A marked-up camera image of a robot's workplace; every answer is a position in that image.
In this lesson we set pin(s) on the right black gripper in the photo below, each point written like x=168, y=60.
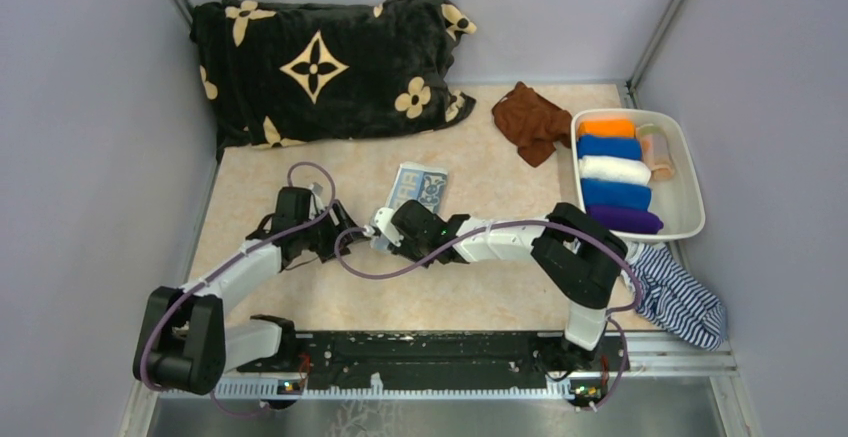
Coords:
x=402, y=249

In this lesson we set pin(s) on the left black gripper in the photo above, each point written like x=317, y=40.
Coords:
x=345, y=221

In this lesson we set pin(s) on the orange blue patterned towel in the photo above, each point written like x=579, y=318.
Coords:
x=421, y=183

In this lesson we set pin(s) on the orange polka dot towel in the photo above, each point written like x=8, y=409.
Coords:
x=655, y=151

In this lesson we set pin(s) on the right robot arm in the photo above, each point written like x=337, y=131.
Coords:
x=579, y=255

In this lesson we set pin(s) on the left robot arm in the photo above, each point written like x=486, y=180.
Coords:
x=184, y=342

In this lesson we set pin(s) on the brown towel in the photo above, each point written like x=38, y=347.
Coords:
x=532, y=123

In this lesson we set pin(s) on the black pillow with beige flowers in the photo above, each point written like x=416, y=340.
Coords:
x=283, y=74

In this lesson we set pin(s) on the blue rolled towel lower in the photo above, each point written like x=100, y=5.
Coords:
x=599, y=192

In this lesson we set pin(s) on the blue rolled towel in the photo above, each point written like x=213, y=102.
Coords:
x=625, y=148
x=599, y=192

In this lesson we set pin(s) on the white rolled towel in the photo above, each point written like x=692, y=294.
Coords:
x=614, y=169

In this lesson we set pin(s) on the orange rolled towel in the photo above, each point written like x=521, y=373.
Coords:
x=612, y=128

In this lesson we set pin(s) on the purple rolled towel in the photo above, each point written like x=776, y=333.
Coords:
x=626, y=219

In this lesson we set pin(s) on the blue rolled towel upper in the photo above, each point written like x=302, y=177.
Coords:
x=625, y=148

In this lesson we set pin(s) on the white plastic bin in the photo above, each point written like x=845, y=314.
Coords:
x=677, y=202

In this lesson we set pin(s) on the blue white striped towel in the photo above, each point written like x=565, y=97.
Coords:
x=674, y=300

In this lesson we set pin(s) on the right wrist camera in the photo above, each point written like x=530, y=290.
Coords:
x=386, y=235

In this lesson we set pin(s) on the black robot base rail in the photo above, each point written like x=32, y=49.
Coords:
x=444, y=365

